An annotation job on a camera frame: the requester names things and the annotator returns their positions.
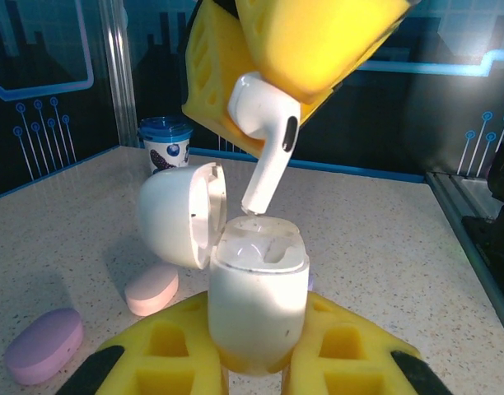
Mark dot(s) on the aluminium frame post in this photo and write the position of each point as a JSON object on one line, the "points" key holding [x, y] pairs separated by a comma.
{"points": [[118, 74]]}

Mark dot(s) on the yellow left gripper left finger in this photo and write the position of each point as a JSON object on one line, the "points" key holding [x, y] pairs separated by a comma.
{"points": [[165, 370]]}

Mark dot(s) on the aluminium mounting rail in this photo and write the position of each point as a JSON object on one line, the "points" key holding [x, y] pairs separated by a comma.
{"points": [[449, 197]]}

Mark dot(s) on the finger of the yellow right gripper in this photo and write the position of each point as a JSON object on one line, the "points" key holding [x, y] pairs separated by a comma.
{"points": [[206, 82], [318, 41]]}

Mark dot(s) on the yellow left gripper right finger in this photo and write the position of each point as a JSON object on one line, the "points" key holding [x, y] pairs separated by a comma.
{"points": [[346, 370]]}

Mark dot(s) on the pink earbud charging case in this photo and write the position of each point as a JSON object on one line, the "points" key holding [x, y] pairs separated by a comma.
{"points": [[151, 290]]}

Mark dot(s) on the yogurt cup blue lid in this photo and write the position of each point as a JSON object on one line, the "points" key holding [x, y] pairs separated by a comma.
{"points": [[165, 152]]}

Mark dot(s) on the white earbud charging case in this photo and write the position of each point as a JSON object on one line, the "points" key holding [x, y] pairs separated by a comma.
{"points": [[256, 312]]}

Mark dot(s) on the lilac earbud charging case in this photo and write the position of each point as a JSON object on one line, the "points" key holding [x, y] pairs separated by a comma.
{"points": [[44, 345]]}

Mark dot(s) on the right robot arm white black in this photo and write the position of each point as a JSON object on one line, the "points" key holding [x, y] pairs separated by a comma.
{"points": [[503, 173]]}

